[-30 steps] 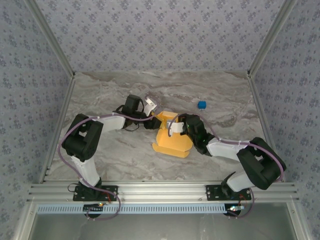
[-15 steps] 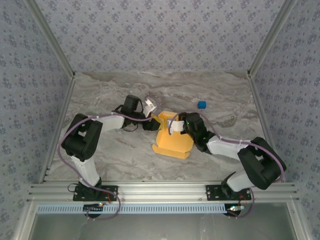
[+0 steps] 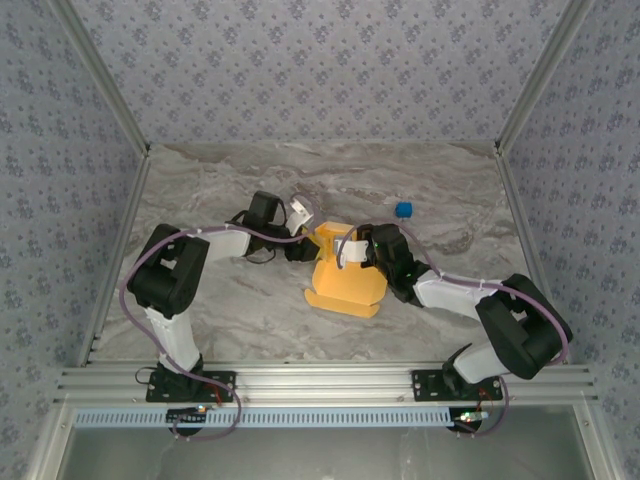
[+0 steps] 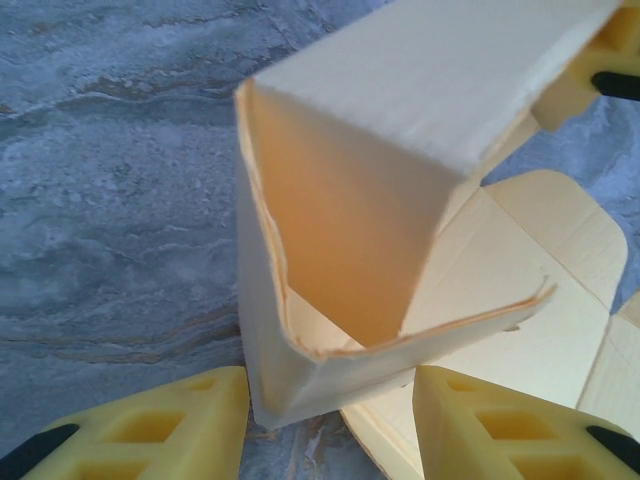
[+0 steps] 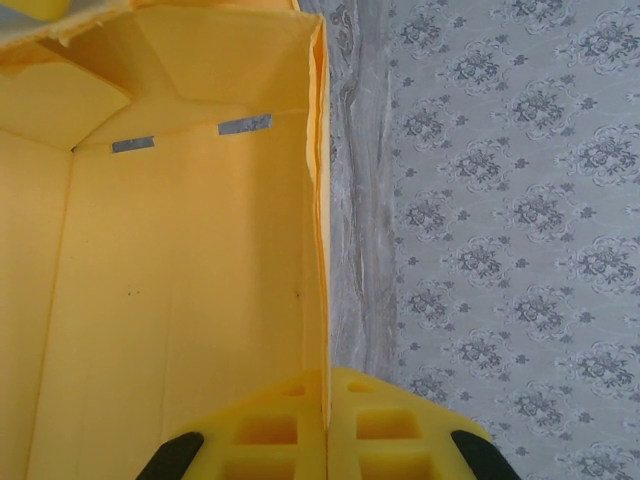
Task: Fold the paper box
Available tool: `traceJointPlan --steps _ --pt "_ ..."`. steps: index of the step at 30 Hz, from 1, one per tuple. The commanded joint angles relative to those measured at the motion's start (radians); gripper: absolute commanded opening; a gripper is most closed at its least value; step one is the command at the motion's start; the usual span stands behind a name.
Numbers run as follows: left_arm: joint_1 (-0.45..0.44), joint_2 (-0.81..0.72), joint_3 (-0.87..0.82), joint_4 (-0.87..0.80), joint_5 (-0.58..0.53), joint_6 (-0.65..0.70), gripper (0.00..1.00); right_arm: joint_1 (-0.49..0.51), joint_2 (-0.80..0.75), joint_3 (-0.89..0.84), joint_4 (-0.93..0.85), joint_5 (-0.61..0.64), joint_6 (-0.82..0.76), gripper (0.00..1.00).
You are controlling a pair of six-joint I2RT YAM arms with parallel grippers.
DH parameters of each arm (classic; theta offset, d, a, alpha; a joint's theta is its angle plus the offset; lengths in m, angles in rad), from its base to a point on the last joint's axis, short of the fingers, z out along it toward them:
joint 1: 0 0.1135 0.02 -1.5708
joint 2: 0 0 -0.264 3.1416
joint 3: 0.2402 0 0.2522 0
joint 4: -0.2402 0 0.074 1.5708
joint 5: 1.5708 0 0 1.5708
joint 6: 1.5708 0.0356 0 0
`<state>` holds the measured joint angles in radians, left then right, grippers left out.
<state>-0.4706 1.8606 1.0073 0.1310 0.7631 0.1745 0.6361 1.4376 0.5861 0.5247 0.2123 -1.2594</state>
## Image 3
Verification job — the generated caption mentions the yellow paper box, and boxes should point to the yellow paper box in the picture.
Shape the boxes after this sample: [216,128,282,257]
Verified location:
[304,221,389,319]

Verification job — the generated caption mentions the small circuit board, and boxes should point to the small circuit board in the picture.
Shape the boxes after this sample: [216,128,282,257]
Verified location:
[452,410,489,427]
[167,406,209,424]

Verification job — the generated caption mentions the grey metal panel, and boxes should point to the grey metal panel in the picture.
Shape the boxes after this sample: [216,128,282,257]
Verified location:
[29,402,617,480]

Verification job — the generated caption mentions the aluminium table side rail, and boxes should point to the aluminium table side rail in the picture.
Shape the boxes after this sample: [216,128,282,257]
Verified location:
[77,149,152,367]

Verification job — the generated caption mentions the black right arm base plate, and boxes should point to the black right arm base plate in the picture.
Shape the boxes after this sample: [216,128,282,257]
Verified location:
[410,368,504,403]

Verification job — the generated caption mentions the aluminium mounting rail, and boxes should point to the aluminium mounting rail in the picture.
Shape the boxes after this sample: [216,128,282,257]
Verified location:
[53,363,599,404]

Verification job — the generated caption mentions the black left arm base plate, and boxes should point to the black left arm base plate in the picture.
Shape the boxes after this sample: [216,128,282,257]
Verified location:
[145,369,237,404]

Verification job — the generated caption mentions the grey slotted cable duct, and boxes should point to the grey slotted cable duct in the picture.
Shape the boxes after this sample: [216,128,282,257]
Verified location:
[72,405,494,429]

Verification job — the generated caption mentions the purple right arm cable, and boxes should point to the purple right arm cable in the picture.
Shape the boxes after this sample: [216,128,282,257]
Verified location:
[335,222,575,439]

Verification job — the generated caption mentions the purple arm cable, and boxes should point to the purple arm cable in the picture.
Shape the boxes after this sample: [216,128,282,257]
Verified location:
[335,222,575,439]
[121,192,324,442]

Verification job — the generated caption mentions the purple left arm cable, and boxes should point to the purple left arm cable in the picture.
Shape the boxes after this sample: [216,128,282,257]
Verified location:
[121,192,324,442]

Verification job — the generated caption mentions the aluminium frame post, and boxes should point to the aluminium frame post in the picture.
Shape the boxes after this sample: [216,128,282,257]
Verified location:
[493,0,597,157]
[49,0,152,157]

